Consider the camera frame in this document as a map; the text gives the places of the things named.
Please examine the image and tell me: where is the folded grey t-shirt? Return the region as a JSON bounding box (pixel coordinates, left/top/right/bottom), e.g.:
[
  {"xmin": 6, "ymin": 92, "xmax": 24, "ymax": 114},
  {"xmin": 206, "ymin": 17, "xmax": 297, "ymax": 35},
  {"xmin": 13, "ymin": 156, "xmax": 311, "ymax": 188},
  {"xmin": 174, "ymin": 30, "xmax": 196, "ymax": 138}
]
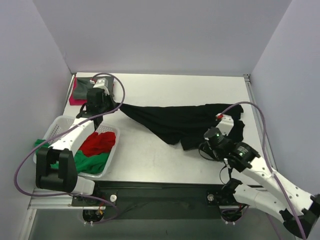
[{"xmin": 72, "ymin": 76, "xmax": 114, "ymax": 100}]

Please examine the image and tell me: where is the aluminium frame rail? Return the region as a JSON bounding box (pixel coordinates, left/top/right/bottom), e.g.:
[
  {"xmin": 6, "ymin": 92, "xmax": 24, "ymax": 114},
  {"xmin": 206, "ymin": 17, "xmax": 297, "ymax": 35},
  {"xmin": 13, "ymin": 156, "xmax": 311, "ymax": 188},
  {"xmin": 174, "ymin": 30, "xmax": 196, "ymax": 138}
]
[
  {"xmin": 27, "ymin": 191, "xmax": 76, "ymax": 210},
  {"xmin": 243, "ymin": 74, "xmax": 277, "ymax": 170}
]

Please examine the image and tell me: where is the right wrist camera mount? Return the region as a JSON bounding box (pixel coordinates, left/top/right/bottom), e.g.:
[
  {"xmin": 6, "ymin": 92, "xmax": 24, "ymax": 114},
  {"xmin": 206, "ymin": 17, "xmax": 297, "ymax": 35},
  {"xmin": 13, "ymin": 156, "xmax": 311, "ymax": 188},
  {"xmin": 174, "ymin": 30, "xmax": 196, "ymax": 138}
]
[{"xmin": 216, "ymin": 113, "xmax": 234, "ymax": 136}]

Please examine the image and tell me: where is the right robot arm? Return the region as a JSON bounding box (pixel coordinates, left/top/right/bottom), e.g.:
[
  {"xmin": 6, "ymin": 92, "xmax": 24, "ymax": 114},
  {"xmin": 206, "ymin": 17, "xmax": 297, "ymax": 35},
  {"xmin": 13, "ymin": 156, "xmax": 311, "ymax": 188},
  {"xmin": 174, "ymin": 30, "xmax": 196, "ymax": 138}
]
[{"xmin": 203, "ymin": 127, "xmax": 320, "ymax": 240}]

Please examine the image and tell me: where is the aluminium frame rail front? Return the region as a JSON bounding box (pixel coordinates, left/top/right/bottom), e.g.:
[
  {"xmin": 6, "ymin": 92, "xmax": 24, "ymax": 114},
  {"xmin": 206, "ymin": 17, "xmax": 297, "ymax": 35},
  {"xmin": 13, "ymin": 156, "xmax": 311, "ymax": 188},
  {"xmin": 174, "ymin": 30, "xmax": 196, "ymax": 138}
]
[{"xmin": 27, "ymin": 191, "xmax": 76, "ymax": 210}]

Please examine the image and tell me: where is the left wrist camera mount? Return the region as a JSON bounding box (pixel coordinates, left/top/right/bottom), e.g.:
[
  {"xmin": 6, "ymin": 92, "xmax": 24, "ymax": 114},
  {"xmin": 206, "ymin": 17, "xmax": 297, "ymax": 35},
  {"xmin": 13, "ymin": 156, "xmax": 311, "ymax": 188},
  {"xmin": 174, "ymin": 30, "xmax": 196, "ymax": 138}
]
[{"xmin": 89, "ymin": 76, "xmax": 114, "ymax": 95}]

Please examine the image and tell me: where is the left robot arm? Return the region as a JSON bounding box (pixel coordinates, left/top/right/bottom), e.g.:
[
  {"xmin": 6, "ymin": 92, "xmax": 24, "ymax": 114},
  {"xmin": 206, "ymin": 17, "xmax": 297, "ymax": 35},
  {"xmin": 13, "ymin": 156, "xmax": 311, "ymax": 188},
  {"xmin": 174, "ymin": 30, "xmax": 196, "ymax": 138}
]
[{"xmin": 35, "ymin": 87, "xmax": 116, "ymax": 206}]

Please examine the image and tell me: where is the black t-shirt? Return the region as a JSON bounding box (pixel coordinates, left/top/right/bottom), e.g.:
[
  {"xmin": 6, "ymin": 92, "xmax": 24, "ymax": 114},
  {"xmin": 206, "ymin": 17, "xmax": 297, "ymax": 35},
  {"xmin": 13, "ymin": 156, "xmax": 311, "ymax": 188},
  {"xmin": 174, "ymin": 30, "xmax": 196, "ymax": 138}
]
[{"xmin": 120, "ymin": 103, "xmax": 230, "ymax": 151}]

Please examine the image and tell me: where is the white plastic laundry basket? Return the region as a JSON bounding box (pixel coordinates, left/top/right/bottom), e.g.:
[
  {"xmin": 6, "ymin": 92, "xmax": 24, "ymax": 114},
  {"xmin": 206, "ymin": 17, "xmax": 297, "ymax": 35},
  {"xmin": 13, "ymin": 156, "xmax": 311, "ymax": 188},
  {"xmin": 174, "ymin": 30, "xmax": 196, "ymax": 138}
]
[{"xmin": 34, "ymin": 116, "xmax": 120, "ymax": 180}]

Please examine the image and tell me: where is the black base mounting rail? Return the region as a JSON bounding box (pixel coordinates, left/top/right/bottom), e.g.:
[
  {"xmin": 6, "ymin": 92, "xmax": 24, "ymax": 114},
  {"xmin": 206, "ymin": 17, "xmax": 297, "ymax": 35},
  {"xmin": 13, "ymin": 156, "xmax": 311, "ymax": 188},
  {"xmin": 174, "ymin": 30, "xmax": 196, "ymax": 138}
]
[{"xmin": 69, "ymin": 178, "xmax": 251, "ymax": 222}]

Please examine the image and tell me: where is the green t-shirt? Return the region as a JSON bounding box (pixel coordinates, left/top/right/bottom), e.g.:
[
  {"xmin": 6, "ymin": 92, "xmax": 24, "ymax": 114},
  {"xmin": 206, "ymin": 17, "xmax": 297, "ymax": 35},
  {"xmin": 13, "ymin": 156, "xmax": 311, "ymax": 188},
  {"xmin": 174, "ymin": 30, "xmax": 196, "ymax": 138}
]
[{"xmin": 33, "ymin": 138, "xmax": 111, "ymax": 175}]

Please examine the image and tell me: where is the black cable at right wrist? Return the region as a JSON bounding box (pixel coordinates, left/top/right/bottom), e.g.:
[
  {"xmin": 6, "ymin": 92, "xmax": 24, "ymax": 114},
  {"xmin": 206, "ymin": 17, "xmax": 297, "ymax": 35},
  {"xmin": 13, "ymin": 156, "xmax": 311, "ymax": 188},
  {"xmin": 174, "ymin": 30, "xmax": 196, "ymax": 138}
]
[{"xmin": 198, "ymin": 147, "xmax": 236, "ymax": 187}]

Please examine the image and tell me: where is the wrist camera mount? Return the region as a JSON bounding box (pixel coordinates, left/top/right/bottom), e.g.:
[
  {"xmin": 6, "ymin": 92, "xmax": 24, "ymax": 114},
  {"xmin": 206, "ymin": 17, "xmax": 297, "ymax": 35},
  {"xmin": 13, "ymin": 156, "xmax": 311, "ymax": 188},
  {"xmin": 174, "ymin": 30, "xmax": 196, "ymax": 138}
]
[
  {"xmin": 89, "ymin": 76, "xmax": 114, "ymax": 95},
  {"xmin": 216, "ymin": 113, "xmax": 234, "ymax": 136}
]

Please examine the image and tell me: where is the folded magenta t-shirt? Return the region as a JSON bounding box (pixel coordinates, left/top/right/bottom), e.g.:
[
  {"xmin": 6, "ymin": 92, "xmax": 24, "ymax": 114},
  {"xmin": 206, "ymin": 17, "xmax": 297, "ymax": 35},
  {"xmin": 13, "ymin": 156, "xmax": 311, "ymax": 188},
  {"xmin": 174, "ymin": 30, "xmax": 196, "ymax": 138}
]
[{"xmin": 68, "ymin": 77, "xmax": 87, "ymax": 106}]

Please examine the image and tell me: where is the aluminium frame rail right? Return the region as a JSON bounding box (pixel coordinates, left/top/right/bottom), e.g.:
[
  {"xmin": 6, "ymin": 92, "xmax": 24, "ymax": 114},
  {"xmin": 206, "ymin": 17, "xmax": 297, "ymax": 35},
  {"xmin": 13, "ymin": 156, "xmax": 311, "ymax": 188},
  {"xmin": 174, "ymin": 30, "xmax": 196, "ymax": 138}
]
[{"xmin": 243, "ymin": 74, "xmax": 277, "ymax": 170}]

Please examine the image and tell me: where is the red t-shirt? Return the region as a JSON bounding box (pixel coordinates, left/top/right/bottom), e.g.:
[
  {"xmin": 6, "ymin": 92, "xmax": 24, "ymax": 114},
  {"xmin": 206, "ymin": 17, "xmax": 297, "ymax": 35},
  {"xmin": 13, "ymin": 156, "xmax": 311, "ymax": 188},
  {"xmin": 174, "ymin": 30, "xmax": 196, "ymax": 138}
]
[{"xmin": 79, "ymin": 131, "xmax": 116, "ymax": 157}]

